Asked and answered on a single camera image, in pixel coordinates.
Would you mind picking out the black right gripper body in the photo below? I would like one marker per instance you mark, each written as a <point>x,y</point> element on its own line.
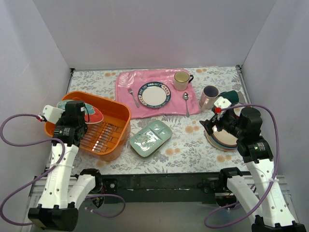
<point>213,124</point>

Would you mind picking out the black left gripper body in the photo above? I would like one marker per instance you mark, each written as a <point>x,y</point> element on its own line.
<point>78,106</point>

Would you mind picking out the red and teal floral plate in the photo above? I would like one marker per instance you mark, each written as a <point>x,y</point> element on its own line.
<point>92,114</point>

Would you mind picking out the cream plate dark red rim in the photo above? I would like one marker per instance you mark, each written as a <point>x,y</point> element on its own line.
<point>221,140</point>

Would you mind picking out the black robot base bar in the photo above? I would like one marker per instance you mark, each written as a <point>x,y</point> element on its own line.
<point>167,188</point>

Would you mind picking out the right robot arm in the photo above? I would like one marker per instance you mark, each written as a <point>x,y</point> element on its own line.
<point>266,209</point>

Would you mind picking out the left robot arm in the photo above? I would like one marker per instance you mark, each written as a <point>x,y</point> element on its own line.
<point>58,206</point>

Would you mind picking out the orange plastic bin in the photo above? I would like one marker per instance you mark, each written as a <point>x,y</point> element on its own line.
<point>104,140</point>

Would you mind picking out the dark green mug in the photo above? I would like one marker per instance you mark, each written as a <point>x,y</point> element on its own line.
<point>232,96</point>

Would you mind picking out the pink mug purple inside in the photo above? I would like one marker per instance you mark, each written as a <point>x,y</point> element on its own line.
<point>208,97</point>

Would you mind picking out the floral tablecloth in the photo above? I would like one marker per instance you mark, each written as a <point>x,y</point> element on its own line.
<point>187,151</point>

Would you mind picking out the metal spoon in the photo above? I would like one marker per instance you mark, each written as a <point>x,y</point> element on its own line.
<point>186,98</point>

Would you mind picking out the white plate green rim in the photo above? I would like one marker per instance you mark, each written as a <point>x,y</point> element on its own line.
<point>154,95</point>

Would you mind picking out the light green divided tray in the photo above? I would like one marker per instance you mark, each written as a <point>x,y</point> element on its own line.
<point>149,139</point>

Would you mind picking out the metal fork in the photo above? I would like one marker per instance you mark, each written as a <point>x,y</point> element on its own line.
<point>132,94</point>

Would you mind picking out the pink cloth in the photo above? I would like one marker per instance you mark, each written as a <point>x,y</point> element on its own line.
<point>137,78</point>

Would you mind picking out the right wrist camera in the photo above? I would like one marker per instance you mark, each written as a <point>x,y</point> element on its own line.
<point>220,104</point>

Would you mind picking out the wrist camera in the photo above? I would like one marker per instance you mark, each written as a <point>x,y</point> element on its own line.
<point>50,114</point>
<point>220,104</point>

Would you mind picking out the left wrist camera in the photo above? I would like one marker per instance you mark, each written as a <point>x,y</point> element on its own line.
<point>50,114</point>

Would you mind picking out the wooden handled metal spatula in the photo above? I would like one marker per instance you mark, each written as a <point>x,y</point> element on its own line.
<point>242,98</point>

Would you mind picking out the aluminium frame rail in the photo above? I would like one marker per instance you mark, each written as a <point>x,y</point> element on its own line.
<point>243,82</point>

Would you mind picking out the cream mug black handle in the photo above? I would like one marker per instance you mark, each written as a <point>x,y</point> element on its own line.
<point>181,80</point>

